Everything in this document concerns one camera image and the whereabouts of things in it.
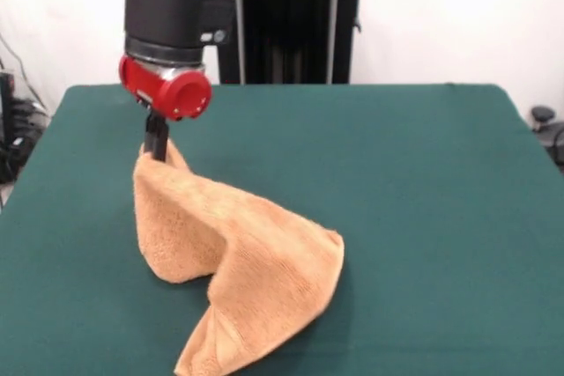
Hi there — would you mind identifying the grey cable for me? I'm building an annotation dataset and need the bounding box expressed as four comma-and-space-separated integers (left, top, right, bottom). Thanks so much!
0, 34, 49, 113

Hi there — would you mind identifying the dark green table cloth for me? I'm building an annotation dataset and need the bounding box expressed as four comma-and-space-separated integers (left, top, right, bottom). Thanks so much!
0, 82, 564, 376

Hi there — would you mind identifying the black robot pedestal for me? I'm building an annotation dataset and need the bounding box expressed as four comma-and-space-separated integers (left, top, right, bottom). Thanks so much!
218, 0, 381, 85

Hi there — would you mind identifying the orange terry towel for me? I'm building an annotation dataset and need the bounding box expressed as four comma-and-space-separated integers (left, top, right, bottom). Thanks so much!
133, 140, 345, 376

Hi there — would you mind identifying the black computer case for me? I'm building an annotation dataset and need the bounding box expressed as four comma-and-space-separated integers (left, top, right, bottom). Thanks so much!
0, 70, 18, 148

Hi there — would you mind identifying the black office chair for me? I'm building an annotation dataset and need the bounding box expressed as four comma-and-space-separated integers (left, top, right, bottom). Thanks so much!
531, 105, 564, 173

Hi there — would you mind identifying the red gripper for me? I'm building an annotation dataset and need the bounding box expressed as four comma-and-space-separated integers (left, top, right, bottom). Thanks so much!
117, 55, 213, 162

